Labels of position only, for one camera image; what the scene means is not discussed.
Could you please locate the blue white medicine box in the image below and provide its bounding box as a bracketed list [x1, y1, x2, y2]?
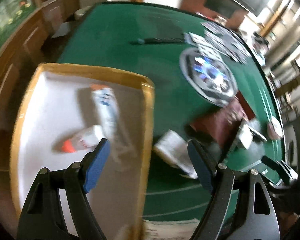
[51, 125, 104, 153]

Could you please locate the dark red foil packet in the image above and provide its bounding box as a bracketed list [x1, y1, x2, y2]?
[190, 92, 255, 151]

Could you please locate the white power adapter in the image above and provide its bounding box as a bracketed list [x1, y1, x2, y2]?
[236, 119, 267, 150]

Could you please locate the pink zipper pouch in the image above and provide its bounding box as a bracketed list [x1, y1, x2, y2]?
[267, 116, 283, 140]

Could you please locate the white blue toothpaste box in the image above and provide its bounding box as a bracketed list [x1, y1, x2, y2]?
[90, 84, 119, 141]

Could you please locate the black marker teal cap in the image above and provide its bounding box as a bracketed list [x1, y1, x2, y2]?
[130, 37, 185, 45]

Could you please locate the yellow cardboard box tray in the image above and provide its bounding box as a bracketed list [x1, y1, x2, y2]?
[10, 63, 154, 239]

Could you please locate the round mahjong control panel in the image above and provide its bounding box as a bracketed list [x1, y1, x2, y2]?
[179, 47, 238, 107]

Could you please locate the playing card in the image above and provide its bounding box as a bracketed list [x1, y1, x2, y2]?
[197, 43, 223, 61]
[184, 33, 211, 47]

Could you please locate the pile of playing cards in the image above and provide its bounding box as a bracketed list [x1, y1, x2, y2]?
[200, 21, 250, 64]

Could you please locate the wooden cabinet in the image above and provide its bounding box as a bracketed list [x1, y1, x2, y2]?
[0, 0, 80, 171]

